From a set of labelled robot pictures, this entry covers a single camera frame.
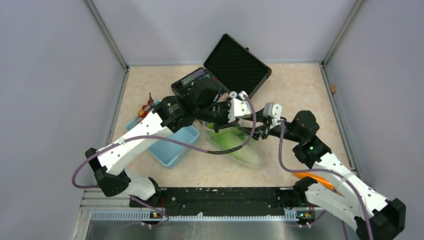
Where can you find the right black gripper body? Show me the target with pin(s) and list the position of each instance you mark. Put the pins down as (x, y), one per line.
(265, 130)

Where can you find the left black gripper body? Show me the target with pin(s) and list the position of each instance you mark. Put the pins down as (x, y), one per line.
(217, 114)

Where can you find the green napa cabbage toy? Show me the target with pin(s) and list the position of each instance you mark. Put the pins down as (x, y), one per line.
(235, 144)

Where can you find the clear zip top bag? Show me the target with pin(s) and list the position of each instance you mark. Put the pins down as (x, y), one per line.
(235, 142)

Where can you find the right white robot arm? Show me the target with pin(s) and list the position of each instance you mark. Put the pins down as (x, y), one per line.
(372, 215)

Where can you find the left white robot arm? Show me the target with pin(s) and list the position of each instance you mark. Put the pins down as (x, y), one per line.
(109, 163)

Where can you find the white single poker chip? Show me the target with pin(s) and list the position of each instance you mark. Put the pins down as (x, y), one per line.
(233, 95)

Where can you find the black poker chip case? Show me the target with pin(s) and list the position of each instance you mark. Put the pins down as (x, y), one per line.
(232, 66)

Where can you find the red cherry tomato bunch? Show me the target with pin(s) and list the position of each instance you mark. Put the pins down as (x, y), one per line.
(146, 108)

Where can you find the light blue plastic basket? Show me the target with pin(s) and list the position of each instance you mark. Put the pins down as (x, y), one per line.
(169, 153)

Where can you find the orange marker pen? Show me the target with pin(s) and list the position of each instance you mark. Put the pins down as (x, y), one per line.
(319, 179)

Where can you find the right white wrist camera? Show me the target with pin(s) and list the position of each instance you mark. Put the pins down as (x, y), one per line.
(273, 111)

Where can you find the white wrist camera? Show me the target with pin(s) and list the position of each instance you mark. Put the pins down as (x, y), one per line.
(239, 108)
(273, 111)

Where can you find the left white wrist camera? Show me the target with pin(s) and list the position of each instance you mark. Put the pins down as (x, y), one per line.
(239, 108)

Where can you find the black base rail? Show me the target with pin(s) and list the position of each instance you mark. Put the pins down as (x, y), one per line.
(229, 201)

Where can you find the white cable duct strip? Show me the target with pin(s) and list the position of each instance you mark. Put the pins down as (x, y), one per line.
(148, 215)

